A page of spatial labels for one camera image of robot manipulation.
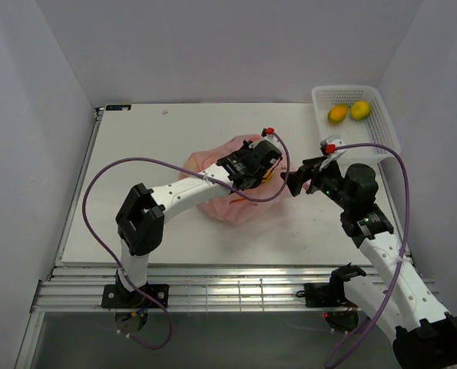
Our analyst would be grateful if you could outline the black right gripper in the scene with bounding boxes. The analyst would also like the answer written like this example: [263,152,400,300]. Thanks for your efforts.
[280,156,353,211]

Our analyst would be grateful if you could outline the white plastic basket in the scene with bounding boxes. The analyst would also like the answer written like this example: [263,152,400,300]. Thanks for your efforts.
[312,85,401,153]

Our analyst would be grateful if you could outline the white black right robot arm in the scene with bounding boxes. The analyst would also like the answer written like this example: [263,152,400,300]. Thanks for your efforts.
[286,157,457,368]

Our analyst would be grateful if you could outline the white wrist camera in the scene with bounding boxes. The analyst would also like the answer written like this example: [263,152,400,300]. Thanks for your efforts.
[249,127,283,155]
[320,135,346,170]

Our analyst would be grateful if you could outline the aluminium rail frame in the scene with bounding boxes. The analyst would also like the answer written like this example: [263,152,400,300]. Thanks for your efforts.
[30,264,444,313]

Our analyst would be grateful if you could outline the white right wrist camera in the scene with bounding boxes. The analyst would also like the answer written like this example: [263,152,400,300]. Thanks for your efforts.
[320,135,346,170]

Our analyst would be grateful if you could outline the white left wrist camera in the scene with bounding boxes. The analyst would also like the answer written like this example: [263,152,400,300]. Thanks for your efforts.
[249,127,283,155]

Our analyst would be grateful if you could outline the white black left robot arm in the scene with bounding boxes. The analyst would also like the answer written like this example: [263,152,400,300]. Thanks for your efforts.
[115,135,283,308]

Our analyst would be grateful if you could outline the pink plastic bag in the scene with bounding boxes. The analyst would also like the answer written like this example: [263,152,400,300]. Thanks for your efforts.
[183,135,291,224]

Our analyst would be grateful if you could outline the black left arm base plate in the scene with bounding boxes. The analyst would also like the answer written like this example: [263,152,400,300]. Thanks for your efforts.
[101,284,170,309]

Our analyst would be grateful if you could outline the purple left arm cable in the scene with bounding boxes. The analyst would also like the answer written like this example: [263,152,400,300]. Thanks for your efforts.
[81,132,290,351]

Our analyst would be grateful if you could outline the orange green fake mango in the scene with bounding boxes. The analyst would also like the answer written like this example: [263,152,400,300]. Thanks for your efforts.
[327,104,349,125]

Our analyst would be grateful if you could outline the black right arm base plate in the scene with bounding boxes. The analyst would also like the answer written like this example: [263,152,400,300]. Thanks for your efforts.
[296,263,366,308]

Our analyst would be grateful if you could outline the yellow fake banana bunch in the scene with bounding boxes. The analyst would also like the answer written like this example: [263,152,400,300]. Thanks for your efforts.
[262,171,273,183]

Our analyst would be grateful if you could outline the yellow green fake lemon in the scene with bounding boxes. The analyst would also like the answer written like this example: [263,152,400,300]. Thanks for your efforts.
[350,101,371,121]

